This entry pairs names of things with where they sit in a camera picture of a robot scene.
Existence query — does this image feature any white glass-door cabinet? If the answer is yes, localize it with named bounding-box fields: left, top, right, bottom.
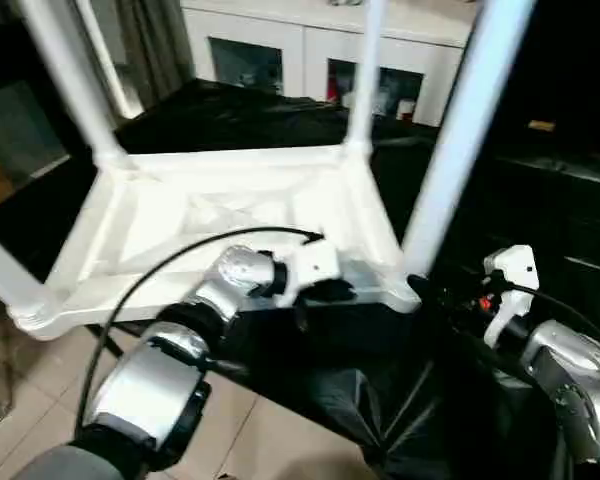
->
left=179, top=0, right=476, bottom=129

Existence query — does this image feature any black backdrop cloth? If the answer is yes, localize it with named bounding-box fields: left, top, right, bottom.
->
left=429, top=0, right=600, bottom=151

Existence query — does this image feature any black shiny mat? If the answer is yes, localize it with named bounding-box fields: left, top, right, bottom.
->
left=0, top=77, right=600, bottom=480

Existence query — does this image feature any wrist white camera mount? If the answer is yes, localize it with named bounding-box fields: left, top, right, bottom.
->
left=272, top=239, right=341, bottom=307
left=482, top=244, right=539, bottom=346

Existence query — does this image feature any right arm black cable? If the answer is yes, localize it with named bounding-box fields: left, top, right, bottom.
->
left=484, top=272, right=600, bottom=371

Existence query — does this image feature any white plastic table top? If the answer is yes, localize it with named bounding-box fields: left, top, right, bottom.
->
left=4, top=142, right=422, bottom=341

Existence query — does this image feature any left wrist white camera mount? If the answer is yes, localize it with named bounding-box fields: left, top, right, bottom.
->
left=272, top=239, right=341, bottom=307

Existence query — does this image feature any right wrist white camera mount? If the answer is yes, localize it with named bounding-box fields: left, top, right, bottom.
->
left=482, top=244, right=539, bottom=346

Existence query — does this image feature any white plastic table leg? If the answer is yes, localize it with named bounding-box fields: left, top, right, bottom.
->
left=17, top=0, right=131, bottom=171
left=0, top=224, right=59, bottom=326
left=342, top=0, right=389, bottom=161
left=402, top=0, right=540, bottom=281

